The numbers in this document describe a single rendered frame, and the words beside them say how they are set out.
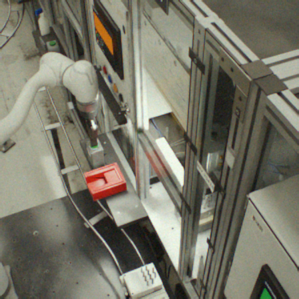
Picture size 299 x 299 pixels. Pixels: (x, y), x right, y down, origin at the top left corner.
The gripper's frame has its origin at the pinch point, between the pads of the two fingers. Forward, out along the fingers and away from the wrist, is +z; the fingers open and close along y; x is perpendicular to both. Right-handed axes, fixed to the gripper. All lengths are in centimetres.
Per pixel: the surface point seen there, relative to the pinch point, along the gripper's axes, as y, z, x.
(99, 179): -10.8, 14.5, 2.5
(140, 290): -68, 14, 6
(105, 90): -4.5, -30.0, -6.7
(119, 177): -16.8, 10.2, -5.5
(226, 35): -74, -96, -13
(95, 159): -3.8, 8.5, 1.4
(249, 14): -66, -94, -24
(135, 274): -61, 14, 5
